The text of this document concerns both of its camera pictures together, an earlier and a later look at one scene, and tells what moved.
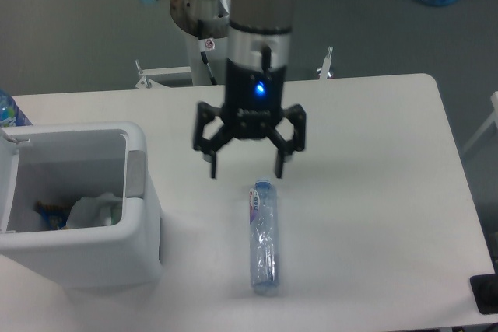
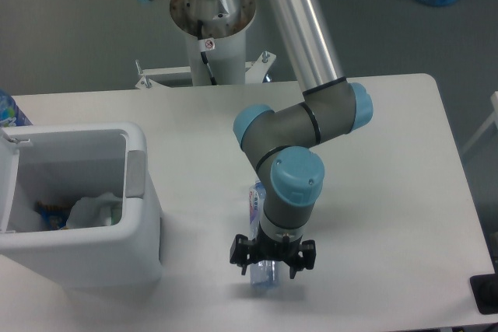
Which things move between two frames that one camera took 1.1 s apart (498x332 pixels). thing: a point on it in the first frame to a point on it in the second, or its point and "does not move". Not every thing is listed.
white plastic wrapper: x=92 y=211 does not move
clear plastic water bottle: x=263 y=237 does not move
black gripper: x=253 y=105 to x=266 y=248
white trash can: x=58 y=162 does not move
